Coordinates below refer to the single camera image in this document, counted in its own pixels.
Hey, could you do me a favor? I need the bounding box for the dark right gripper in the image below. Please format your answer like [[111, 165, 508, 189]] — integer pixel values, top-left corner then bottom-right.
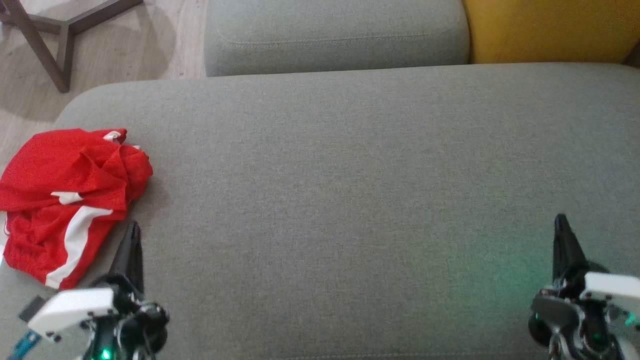
[[529, 214, 640, 360]]

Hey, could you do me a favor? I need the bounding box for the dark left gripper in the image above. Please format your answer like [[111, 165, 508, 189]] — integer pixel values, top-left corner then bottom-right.
[[82, 221, 170, 360]]

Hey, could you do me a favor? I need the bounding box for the red white jersey shirt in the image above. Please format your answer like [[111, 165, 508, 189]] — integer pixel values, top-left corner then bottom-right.
[[0, 128, 154, 213]]

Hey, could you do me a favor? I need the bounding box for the brown wooden side table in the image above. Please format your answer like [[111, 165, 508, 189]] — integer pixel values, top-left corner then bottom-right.
[[0, 0, 145, 94]]

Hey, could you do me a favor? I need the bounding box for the wide yellow sofa backrest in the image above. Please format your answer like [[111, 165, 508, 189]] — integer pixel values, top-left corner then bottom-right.
[[462, 0, 640, 65]]

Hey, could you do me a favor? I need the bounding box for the large grey sofa seat cushion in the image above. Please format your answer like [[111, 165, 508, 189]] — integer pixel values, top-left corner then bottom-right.
[[0, 62, 640, 360]]

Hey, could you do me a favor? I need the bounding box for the small grey sofa seat cushion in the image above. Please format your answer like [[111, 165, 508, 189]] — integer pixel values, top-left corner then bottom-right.
[[204, 0, 471, 78]]

